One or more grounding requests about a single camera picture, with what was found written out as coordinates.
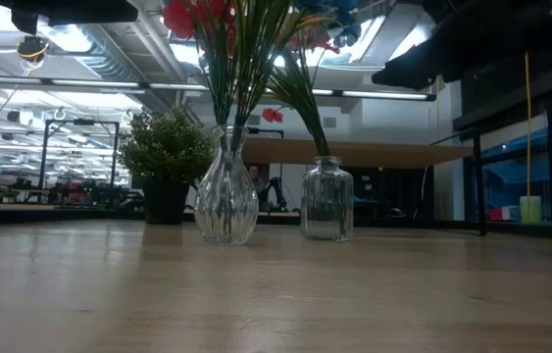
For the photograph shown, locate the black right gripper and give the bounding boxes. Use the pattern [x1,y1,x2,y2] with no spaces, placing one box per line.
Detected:
[370,8,527,92]

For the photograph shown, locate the orange artificial flower bunch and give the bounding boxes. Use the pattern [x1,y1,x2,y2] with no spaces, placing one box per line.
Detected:
[261,27,343,159]

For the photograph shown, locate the blue artificial flower bunch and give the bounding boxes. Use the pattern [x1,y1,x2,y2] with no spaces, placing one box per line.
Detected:
[233,0,361,129]

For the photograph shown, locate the ribbed glass jar vase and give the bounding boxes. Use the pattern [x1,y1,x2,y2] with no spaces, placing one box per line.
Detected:
[299,155,356,243]

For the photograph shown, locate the fluted narrow-neck glass vase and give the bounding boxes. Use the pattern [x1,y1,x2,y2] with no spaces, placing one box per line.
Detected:
[192,124,261,247]

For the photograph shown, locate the long ceiling light bar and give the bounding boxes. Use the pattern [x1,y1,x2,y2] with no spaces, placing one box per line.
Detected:
[0,73,438,103]

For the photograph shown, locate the person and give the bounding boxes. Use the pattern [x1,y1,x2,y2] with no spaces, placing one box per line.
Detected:
[247,165,266,196]

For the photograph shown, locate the green potted plant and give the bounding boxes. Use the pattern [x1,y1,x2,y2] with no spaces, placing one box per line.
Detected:
[118,107,216,227]

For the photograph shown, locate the wooden shelf with black frame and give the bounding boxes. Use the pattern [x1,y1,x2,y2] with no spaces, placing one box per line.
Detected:
[240,127,488,238]

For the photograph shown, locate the yellow cable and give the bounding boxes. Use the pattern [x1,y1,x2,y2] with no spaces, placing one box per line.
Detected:
[523,51,535,223]

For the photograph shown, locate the silver ventilation duct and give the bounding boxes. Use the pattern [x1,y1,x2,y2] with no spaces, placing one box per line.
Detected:
[76,24,149,83]

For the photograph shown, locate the black rack frame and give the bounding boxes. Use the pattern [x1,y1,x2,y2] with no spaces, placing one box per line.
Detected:
[38,118,121,191]

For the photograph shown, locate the hanging cable reel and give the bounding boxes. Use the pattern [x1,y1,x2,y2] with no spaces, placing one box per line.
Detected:
[16,34,52,64]

